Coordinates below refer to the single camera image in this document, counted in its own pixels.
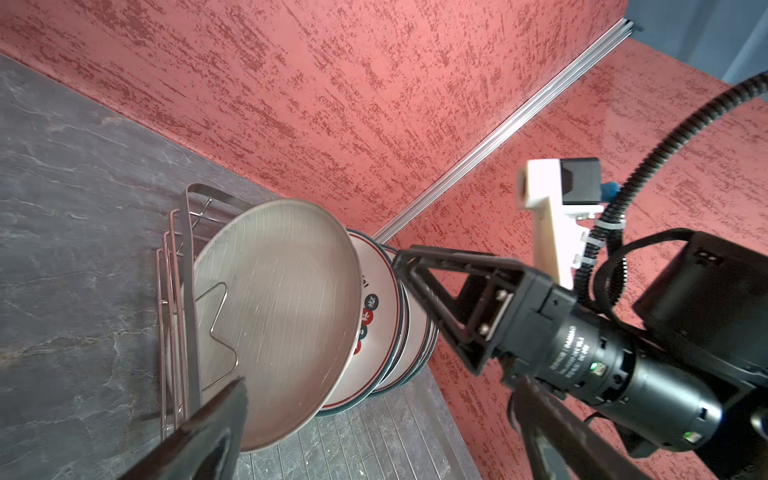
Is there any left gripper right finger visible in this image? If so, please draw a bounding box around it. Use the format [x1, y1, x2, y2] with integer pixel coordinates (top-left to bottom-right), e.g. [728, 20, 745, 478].
[509, 376, 647, 479]

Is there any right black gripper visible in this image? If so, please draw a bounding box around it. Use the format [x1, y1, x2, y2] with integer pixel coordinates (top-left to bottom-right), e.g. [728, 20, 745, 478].
[393, 245, 635, 406]

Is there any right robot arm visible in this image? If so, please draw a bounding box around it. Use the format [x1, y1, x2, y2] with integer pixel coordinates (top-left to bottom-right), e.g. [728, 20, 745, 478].
[394, 73, 767, 479]

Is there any right corner aluminium profile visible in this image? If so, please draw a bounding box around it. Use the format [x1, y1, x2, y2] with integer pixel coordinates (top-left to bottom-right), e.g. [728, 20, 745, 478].
[374, 18, 634, 243]

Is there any plain white plate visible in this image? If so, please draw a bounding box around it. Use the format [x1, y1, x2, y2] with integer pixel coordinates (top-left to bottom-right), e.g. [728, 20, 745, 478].
[194, 199, 362, 452]

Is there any orange patterned plate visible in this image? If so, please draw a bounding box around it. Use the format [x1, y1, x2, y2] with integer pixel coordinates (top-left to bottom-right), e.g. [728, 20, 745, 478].
[411, 321, 439, 378]

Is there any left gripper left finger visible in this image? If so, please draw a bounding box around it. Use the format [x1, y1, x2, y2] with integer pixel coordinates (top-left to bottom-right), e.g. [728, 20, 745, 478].
[122, 377, 248, 479]

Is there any red rimmed white plate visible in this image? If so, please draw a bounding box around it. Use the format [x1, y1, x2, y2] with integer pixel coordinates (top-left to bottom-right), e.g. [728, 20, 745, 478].
[370, 281, 431, 397]

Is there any small patterned plate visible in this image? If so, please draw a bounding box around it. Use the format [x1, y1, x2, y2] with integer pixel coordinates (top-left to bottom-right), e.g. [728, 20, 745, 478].
[317, 230, 403, 417]

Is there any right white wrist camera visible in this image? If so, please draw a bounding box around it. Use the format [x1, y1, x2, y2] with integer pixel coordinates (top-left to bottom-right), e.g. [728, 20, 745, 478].
[516, 158, 619, 290]

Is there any metal wire dish rack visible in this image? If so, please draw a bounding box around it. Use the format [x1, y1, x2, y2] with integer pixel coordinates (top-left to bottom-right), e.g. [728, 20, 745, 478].
[154, 182, 481, 480]

